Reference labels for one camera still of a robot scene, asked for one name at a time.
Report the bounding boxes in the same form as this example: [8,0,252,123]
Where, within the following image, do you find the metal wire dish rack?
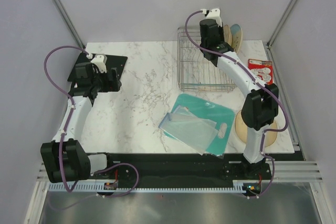
[177,27,236,92]

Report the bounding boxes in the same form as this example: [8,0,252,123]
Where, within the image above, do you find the clear plastic zip bag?
[159,105,218,155]

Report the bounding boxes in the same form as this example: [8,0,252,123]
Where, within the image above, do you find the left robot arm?
[40,62,121,183]

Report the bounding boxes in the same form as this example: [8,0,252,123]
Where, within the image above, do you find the light blue cable duct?
[49,180,246,193]

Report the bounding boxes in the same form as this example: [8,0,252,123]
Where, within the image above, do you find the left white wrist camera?
[86,53,107,73]

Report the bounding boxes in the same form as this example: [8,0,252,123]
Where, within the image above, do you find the beige bird plate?
[223,25,232,46]
[235,110,277,147]

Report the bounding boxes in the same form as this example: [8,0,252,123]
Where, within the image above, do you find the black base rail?
[93,153,271,188]

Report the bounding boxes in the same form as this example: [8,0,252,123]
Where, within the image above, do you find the black square plate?
[67,52,128,82]

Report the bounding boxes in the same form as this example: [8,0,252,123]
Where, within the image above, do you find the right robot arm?
[199,19,279,179]

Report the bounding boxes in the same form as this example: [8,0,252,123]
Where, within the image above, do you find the red booklet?
[248,59,274,84]

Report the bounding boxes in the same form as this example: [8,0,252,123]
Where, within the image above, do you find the teal cutting board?
[159,93,235,156]

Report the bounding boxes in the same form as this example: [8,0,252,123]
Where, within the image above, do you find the blue and beige plate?
[230,24,243,54]

